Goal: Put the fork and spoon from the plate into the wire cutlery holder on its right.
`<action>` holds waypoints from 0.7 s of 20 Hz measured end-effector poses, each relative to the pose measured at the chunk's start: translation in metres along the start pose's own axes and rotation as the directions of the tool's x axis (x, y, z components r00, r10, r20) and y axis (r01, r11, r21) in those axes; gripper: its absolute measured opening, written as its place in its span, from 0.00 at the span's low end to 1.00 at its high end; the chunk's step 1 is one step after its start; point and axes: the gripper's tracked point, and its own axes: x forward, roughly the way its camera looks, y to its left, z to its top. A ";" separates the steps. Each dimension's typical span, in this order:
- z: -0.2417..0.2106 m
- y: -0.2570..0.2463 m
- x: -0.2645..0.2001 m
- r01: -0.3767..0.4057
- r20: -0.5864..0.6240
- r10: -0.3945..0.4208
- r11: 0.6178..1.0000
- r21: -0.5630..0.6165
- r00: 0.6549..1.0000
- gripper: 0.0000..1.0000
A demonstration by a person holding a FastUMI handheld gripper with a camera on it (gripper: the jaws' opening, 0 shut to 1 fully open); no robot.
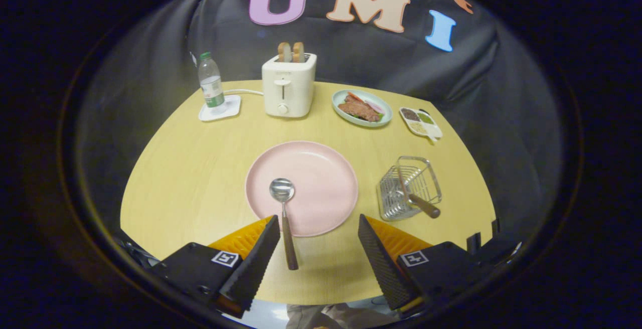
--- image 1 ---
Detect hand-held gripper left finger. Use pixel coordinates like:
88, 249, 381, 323
145, 215, 281, 319

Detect wooden handled spoon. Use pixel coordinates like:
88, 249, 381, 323
269, 178, 299, 271

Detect pink plate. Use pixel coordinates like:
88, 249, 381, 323
245, 141, 359, 237

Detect white square coaster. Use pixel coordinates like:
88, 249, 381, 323
199, 94, 242, 122

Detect clear plastic water bottle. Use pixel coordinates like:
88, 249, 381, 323
198, 52, 226, 114

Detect black backdrop cloth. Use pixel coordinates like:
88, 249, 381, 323
75, 0, 565, 249

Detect wooden handled fork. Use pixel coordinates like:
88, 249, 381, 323
398, 166, 441, 219

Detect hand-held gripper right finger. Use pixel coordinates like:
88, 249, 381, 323
357, 213, 502, 318

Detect metal wire cutlery basket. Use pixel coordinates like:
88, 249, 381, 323
376, 156, 443, 221

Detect white divided condiment dish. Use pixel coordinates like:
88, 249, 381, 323
399, 107, 444, 144

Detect person's grey clothing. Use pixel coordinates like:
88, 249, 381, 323
286, 303, 402, 328

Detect pale green plate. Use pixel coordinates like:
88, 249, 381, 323
332, 89, 393, 128

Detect brown meat slices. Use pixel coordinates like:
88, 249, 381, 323
338, 93, 381, 122

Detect white toaster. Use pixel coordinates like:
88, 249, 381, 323
261, 53, 317, 118

